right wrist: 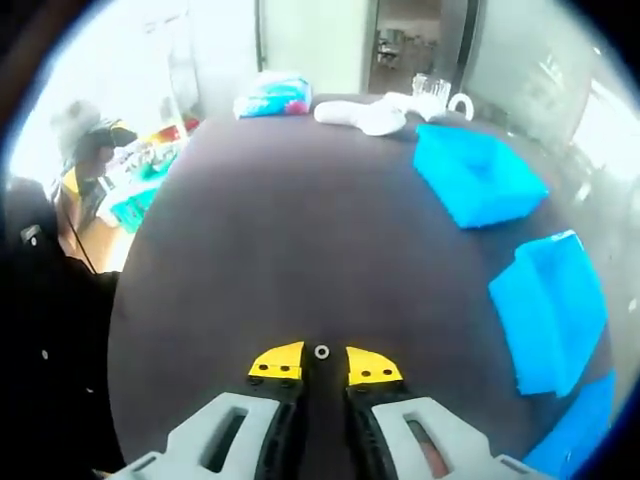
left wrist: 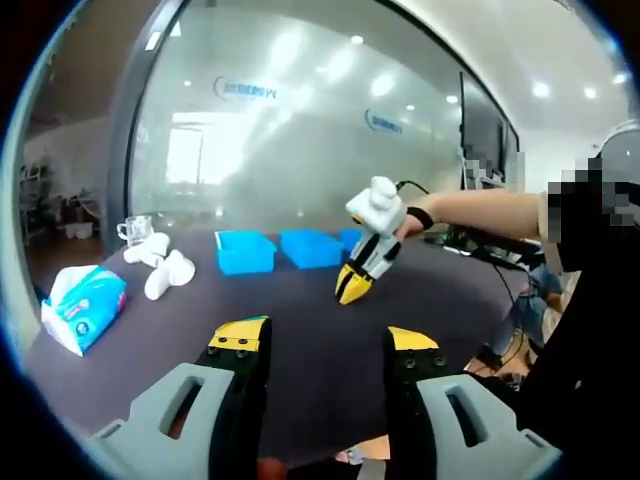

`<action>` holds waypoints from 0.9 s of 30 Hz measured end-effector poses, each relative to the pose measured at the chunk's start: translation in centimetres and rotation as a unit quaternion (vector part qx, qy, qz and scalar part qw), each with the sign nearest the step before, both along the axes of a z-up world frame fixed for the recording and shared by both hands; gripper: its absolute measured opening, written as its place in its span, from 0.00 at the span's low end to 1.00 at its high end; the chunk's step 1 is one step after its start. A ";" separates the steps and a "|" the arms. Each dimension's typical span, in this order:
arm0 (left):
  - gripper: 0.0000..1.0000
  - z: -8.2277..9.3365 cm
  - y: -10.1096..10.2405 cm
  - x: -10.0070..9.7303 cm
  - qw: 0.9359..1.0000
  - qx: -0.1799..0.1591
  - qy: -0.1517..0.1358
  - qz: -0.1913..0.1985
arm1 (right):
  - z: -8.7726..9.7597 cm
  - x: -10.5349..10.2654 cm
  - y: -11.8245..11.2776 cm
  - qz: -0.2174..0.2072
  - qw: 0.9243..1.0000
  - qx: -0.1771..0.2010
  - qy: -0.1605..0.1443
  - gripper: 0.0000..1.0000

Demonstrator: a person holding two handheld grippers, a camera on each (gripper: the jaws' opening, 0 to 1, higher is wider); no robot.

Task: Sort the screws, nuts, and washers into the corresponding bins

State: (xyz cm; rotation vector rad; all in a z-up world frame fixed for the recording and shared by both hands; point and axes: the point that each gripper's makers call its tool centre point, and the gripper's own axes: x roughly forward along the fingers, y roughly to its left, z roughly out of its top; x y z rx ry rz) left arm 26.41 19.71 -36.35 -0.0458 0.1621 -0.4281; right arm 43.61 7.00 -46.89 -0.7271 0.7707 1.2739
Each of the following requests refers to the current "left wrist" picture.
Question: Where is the blue plastic bin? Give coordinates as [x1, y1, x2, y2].
[338, 228, 366, 265]
[278, 228, 344, 270]
[213, 229, 278, 276]

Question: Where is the black wall monitor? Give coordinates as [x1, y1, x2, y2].
[458, 72, 521, 181]

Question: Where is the person's black clothing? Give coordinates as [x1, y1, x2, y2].
[514, 249, 640, 451]

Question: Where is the blue logo sticker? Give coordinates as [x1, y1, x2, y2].
[213, 75, 279, 102]
[363, 108, 404, 135]

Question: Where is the black equipment frame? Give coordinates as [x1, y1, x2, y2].
[439, 222, 546, 271]

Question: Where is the white plastic fitting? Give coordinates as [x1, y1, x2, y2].
[122, 232, 172, 268]
[143, 248, 197, 301]

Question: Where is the clear glass mug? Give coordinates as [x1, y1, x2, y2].
[116, 214, 154, 247]

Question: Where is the dark glass partition frame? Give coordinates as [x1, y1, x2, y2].
[102, 0, 194, 256]

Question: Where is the black wrist strap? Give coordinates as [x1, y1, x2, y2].
[405, 206, 434, 230]

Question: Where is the blue white tissue pack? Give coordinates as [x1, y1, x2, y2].
[40, 264, 129, 357]

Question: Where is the background shelf rack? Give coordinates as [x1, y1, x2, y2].
[19, 159, 54, 236]

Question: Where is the white worn device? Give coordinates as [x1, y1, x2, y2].
[598, 121, 640, 164]

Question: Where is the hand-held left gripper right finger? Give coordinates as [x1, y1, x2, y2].
[383, 325, 564, 480]

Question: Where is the person's right hand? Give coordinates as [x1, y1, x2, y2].
[394, 207, 436, 241]

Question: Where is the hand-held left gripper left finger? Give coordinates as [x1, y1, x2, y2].
[89, 315, 274, 480]

